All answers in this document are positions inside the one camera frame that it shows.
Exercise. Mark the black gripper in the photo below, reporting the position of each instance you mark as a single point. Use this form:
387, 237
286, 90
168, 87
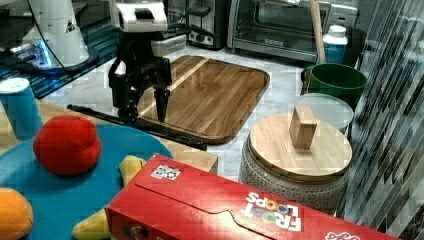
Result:
135, 70

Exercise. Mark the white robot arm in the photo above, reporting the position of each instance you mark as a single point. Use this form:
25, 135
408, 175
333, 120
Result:
58, 40

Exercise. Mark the wooden cutting board tray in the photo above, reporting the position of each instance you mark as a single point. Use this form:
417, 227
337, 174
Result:
210, 100

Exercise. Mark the red plush apple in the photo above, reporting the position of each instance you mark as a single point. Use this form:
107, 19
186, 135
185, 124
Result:
67, 145

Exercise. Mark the red Froot Loops cereal box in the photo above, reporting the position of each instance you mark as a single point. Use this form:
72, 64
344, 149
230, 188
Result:
168, 200

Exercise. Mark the black two-slot toaster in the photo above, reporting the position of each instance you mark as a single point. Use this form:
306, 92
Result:
208, 23

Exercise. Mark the blue shaker with white cap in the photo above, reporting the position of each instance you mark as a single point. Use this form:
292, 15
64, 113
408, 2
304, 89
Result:
21, 108

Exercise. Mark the blue round plate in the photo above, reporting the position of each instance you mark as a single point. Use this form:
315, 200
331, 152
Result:
58, 202

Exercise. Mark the yellow plush banana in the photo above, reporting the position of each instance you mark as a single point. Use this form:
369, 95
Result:
96, 227

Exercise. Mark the ceramic jar with wooden lid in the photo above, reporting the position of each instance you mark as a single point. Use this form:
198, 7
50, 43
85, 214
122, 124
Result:
298, 157

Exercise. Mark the orange plush fruit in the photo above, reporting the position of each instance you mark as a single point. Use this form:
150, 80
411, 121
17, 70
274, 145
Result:
16, 215

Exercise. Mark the clear container with grey lid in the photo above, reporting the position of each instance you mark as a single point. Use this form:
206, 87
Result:
327, 108

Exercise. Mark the green bowl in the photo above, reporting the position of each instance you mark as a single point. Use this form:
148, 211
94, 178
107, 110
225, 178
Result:
337, 80

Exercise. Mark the white bottle with blue label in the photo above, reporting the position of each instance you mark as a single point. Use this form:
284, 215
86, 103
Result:
335, 42

